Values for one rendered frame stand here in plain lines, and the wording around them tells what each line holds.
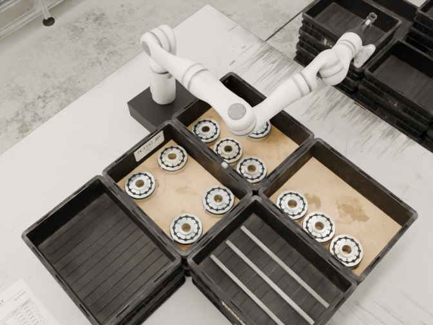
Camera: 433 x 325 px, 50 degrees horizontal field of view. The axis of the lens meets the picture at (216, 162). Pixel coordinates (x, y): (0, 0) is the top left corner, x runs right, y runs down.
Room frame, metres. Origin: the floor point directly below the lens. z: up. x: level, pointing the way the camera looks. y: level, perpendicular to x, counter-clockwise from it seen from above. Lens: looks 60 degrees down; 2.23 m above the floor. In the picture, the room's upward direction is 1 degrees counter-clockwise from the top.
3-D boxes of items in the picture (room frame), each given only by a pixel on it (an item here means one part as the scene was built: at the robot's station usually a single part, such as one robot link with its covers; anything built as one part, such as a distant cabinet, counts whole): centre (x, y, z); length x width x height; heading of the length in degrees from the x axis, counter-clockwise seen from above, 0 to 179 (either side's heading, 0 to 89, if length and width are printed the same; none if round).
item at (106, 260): (0.47, 0.35, 0.87); 0.40 x 0.30 x 0.11; 43
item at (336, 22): (1.75, -0.68, 0.37); 0.40 x 0.30 x 0.45; 45
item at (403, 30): (2.03, -0.96, 0.26); 0.40 x 0.30 x 0.23; 45
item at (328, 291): (0.39, -0.15, 0.87); 0.40 x 0.30 x 0.11; 43
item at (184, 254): (0.68, 0.13, 0.92); 0.40 x 0.30 x 0.02; 43
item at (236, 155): (0.84, -0.04, 0.86); 0.10 x 0.10 x 0.01
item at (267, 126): (0.94, -0.14, 0.86); 0.10 x 0.10 x 0.01
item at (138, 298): (0.47, 0.35, 0.92); 0.40 x 0.30 x 0.02; 43
